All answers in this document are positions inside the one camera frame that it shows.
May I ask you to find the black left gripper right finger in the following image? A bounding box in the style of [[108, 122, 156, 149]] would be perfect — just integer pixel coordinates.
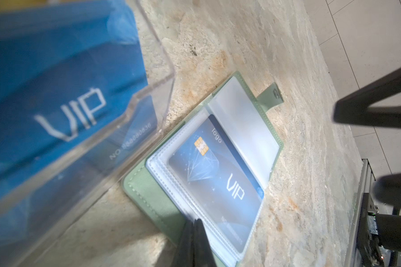
[[194, 219, 217, 267]]

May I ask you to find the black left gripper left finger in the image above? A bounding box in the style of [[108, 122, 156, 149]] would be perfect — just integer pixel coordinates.
[[171, 220, 194, 267]]

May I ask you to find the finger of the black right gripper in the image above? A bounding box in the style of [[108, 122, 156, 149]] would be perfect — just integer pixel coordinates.
[[373, 173, 401, 209], [333, 61, 401, 130]]

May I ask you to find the blue card in stand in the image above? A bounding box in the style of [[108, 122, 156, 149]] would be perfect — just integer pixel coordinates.
[[0, 0, 158, 248]]

